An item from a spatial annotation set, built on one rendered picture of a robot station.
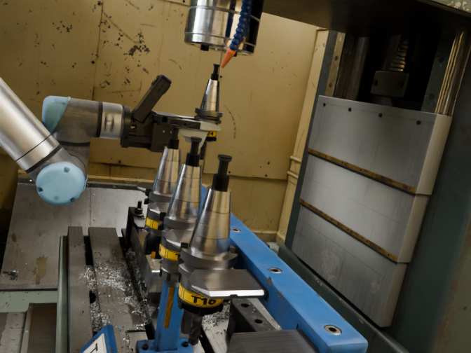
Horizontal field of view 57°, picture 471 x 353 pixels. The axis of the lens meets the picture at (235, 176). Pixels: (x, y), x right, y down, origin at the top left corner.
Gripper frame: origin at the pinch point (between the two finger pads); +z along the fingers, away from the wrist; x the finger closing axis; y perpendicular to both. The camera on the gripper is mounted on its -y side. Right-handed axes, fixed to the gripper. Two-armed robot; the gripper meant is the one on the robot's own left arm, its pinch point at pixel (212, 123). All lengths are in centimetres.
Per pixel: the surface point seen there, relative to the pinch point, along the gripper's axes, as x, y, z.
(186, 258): 54, 8, -19
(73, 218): -81, 54, -24
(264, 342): 68, 9, -17
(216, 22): 6.9, -20.9, -4.7
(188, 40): 1.9, -16.9, -8.5
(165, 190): 32.9, 7.3, -16.8
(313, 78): -96, -18, 81
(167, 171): 32.4, 4.4, -16.9
